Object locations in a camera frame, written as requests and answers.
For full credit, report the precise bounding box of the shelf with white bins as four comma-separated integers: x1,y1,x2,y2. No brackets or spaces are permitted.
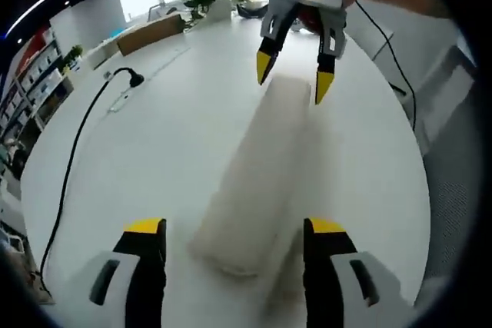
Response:
0,26,75,143

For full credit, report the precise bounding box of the small green potted plant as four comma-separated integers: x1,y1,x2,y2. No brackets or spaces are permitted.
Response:
60,45,85,72

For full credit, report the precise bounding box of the cardboard box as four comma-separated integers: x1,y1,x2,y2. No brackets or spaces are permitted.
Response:
115,12,186,57

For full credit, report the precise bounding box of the red object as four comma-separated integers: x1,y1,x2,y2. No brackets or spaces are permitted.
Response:
298,7,322,34

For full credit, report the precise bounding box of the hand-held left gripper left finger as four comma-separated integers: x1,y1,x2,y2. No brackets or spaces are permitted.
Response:
88,217,168,328

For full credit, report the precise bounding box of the black power cable with plug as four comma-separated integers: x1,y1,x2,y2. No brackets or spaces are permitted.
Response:
39,66,146,295

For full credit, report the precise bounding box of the black curved object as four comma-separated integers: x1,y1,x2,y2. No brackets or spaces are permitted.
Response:
235,2,271,21

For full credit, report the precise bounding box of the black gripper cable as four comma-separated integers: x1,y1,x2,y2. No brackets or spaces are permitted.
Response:
354,0,419,131

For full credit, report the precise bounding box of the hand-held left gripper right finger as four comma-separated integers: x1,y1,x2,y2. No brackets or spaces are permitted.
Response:
303,217,386,328

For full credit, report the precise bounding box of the grey office chair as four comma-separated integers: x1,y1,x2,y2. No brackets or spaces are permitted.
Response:
387,42,486,308

